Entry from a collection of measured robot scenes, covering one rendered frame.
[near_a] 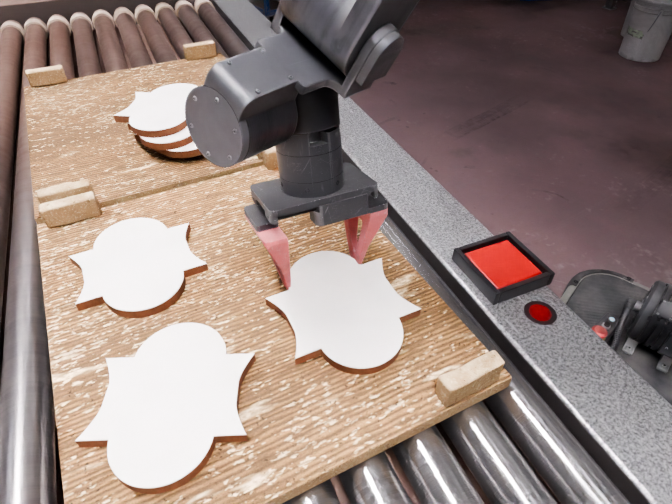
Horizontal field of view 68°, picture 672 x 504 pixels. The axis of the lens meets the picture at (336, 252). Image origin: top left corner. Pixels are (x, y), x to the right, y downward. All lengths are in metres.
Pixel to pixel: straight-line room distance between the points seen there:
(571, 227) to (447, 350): 1.83
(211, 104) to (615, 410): 0.41
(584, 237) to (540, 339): 1.72
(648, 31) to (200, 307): 3.80
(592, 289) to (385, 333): 1.24
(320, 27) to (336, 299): 0.24
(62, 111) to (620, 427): 0.85
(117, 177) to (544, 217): 1.86
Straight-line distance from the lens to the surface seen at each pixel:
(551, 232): 2.20
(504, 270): 0.56
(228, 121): 0.34
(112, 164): 0.74
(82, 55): 1.19
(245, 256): 0.54
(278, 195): 0.44
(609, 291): 1.65
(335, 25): 0.36
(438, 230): 0.61
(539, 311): 0.54
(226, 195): 0.63
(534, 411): 0.47
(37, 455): 0.48
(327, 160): 0.42
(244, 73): 0.35
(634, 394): 0.52
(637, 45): 4.10
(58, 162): 0.78
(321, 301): 0.47
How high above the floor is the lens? 1.30
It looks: 42 degrees down
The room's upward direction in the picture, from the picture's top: straight up
